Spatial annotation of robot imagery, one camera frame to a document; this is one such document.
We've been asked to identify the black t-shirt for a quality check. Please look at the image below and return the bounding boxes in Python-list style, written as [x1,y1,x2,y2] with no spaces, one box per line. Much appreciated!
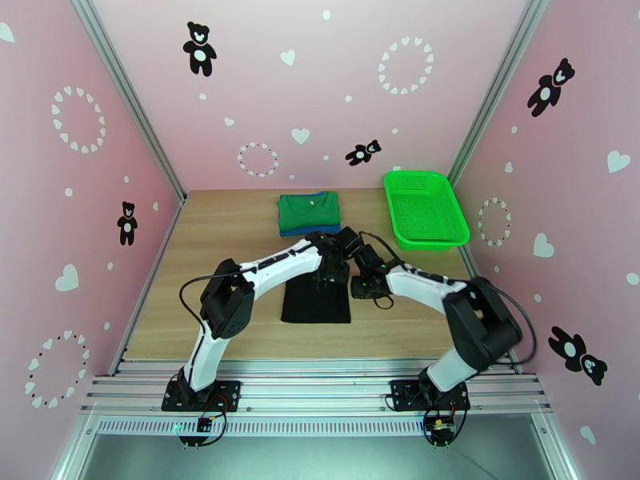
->
[280,270,352,325]

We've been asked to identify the black teddy bear sticker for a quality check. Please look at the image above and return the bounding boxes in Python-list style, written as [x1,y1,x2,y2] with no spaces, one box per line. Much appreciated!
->
[547,326,609,387]
[117,201,139,246]
[526,57,576,118]
[345,139,382,168]

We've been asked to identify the aluminium frame rails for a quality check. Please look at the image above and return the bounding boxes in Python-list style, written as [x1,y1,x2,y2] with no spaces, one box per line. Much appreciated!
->
[79,358,554,417]

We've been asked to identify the green t-shirt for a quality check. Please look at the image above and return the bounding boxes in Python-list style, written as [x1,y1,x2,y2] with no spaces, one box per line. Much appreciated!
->
[277,190,343,232]

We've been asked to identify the aluminium corner post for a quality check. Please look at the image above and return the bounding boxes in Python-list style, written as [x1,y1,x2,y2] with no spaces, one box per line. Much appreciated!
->
[66,0,189,202]
[446,0,554,184]

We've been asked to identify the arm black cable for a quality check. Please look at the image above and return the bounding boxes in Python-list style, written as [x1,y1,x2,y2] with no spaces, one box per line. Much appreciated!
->
[358,232,537,366]
[178,272,238,390]

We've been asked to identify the grey sheet metal panel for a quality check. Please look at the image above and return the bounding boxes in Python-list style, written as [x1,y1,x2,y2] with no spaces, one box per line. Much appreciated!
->
[50,413,576,480]

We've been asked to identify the green plastic basket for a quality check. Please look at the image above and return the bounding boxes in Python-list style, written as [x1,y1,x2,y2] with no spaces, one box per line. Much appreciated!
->
[383,169,472,252]

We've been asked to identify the perforated metal strip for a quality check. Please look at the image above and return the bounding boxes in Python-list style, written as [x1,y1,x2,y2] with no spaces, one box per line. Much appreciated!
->
[94,417,431,437]

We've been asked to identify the blue t-shirt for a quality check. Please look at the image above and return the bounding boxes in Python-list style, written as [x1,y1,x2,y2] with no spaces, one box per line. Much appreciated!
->
[278,224,343,238]

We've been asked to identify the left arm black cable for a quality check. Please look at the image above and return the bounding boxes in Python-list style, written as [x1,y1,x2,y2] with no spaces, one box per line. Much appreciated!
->
[178,272,238,390]

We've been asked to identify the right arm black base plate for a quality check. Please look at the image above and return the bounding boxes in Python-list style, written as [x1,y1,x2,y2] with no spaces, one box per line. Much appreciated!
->
[390,378,471,412]

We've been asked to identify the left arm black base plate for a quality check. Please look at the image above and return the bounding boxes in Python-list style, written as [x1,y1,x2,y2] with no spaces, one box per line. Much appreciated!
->
[161,379,242,413]

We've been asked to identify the yellow connector module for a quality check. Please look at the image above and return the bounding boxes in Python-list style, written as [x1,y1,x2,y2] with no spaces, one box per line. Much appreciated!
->
[425,413,456,447]

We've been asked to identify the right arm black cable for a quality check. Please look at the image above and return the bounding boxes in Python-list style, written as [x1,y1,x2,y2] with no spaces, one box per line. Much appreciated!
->
[358,232,537,366]

